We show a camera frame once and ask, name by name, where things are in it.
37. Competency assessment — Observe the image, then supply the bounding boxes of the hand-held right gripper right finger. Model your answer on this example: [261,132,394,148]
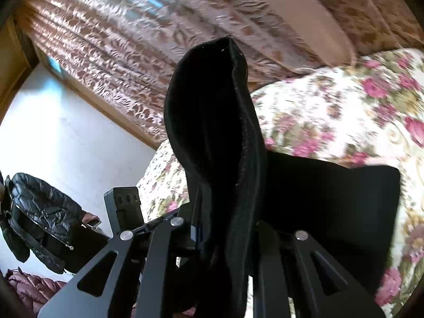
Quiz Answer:
[252,220,386,318]

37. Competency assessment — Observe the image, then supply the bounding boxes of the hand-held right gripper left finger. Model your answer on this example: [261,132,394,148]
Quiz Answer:
[37,202,202,318]

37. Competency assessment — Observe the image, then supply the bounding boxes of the black pants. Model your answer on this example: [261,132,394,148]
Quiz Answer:
[164,36,403,318]

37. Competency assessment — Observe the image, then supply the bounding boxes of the person's left hand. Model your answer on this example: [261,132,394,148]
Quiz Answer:
[81,213,101,229]

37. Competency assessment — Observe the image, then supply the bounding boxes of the black puffer jacket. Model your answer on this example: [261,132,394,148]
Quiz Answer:
[0,172,87,275]

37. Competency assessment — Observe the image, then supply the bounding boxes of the maroon puffer jacket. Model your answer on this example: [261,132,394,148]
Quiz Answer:
[0,267,68,318]

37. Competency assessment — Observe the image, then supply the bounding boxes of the floral bed blanket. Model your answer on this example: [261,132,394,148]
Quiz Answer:
[136,48,424,318]

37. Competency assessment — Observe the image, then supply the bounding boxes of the brown floral curtain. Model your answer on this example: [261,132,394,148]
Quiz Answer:
[13,0,424,149]

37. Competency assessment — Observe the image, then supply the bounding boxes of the plain pink curtain band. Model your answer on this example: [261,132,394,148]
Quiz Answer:
[232,0,356,70]

